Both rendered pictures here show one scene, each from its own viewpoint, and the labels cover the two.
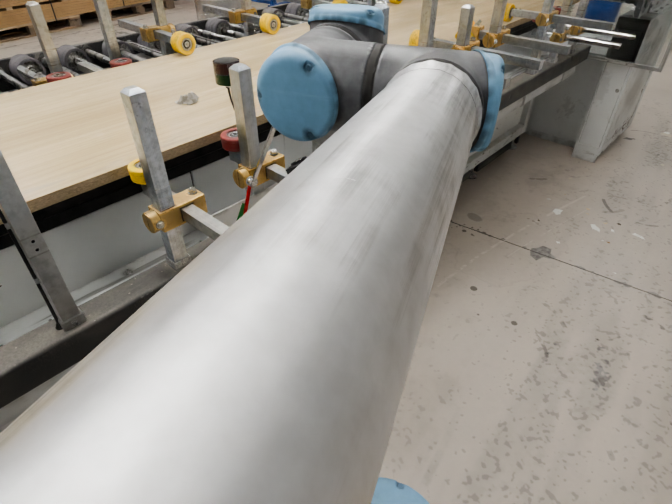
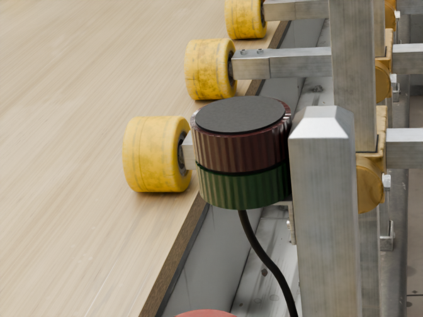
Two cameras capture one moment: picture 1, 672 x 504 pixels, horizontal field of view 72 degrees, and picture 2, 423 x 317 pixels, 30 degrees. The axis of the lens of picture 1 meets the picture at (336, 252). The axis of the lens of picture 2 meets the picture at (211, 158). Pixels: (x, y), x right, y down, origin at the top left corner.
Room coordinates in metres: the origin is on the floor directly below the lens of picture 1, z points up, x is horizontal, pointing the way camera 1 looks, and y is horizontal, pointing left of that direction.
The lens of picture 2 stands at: (0.71, 0.45, 1.30)
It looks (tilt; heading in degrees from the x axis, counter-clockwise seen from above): 26 degrees down; 334
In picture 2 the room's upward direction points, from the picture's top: 8 degrees counter-clockwise
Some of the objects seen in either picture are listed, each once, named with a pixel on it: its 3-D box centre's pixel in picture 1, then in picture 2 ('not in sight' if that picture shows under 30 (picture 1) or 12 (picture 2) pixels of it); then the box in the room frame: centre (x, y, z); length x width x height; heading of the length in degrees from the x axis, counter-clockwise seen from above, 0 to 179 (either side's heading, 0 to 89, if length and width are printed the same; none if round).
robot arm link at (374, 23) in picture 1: (345, 59); not in sight; (0.60, -0.01, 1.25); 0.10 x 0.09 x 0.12; 161
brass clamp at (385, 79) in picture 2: not in sight; (371, 65); (1.44, -0.14, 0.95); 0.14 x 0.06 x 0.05; 138
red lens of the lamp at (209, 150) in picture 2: (226, 65); (242, 132); (1.08, 0.25, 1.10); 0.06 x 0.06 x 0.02
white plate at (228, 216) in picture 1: (253, 212); not in sight; (1.01, 0.21, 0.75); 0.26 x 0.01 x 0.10; 138
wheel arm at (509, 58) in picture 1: (475, 50); not in sight; (1.79, -0.51, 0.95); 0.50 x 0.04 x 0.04; 48
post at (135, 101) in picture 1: (161, 197); not in sight; (0.86, 0.38, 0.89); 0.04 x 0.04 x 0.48; 48
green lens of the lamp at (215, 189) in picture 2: (228, 77); (245, 169); (1.08, 0.25, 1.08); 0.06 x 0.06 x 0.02
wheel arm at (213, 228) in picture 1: (199, 219); not in sight; (0.85, 0.30, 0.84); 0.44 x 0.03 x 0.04; 48
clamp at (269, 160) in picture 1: (258, 169); not in sight; (1.07, 0.20, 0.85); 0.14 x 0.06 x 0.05; 138
